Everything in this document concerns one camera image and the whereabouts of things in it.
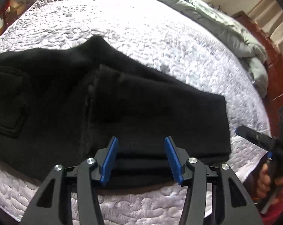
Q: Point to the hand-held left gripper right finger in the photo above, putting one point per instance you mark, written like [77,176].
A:
[174,161]

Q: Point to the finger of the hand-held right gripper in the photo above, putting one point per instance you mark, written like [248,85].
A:
[254,137]

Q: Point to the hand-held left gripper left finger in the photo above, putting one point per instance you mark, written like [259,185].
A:
[108,161]

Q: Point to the black pants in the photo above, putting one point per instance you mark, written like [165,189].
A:
[132,112]

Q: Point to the person's right hand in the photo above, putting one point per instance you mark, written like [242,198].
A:
[264,185]

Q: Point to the wooden headboard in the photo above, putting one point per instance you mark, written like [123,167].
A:
[277,75]

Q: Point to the pale green duvet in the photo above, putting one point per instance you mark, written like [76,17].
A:
[226,28]

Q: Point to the beige curtain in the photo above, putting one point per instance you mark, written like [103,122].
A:
[272,21]

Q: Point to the grey quilted bedspread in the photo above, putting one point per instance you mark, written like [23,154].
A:
[132,28]

